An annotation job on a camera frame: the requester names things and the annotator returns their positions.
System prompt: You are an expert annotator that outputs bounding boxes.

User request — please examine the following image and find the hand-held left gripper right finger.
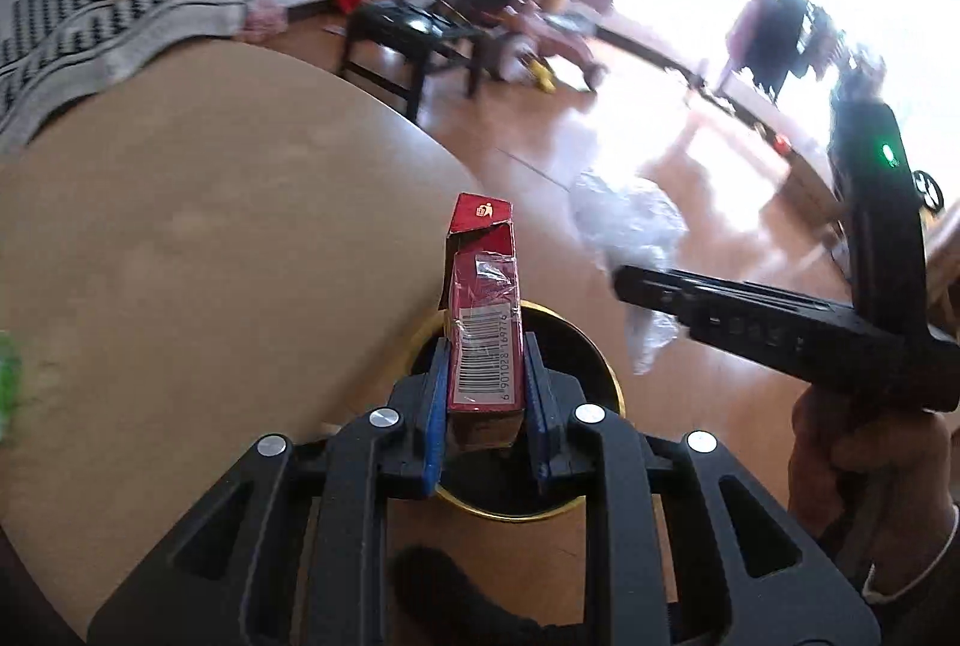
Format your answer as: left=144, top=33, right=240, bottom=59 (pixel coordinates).
left=523, top=331, right=882, bottom=646

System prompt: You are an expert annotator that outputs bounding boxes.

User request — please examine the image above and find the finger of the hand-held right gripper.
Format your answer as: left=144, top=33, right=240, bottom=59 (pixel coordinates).
left=611, top=265, right=857, bottom=386

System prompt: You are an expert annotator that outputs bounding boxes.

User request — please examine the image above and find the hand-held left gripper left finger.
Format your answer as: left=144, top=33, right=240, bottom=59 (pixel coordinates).
left=88, top=338, right=452, bottom=646

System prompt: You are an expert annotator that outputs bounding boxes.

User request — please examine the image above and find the black gold-rimmed trash bin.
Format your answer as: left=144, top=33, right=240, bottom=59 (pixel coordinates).
left=405, top=299, right=625, bottom=523

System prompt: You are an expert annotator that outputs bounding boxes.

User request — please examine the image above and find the red cardboard box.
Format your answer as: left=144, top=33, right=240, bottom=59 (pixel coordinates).
left=439, top=194, right=526, bottom=448

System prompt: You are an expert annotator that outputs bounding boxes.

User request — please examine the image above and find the clear plastic bag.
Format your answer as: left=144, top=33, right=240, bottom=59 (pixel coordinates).
left=570, top=170, right=691, bottom=377

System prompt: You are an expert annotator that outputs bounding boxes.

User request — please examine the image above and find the person's right hand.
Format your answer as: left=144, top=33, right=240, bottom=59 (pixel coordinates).
left=787, top=383, right=957, bottom=598

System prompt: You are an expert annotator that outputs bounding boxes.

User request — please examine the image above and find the clothes drying rack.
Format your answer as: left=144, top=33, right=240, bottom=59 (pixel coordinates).
left=712, top=0, right=886, bottom=103

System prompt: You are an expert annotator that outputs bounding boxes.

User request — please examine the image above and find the yellow toy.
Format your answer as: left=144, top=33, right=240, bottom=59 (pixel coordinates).
left=525, top=53, right=560, bottom=94

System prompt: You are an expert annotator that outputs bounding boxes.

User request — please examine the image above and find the pink child tricycle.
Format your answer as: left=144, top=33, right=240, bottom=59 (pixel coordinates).
left=495, top=0, right=612, bottom=92

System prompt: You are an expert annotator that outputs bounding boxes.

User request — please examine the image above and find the black wooden chair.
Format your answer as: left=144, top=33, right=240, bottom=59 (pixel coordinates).
left=337, top=0, right=526, bottom=122

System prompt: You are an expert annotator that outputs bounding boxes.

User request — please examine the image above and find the green wrapper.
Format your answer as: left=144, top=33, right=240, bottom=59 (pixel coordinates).
left=0, top=331, right=27, bottom=448

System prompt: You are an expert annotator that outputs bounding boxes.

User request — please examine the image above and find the pink plastic bag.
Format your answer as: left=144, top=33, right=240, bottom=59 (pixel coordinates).
left=240, top=0, right=290, bottom=43

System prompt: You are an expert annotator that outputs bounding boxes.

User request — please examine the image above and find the black white striped sofa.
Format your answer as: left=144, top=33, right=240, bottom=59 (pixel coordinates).
left=0, top=0, right=252, bottom=152

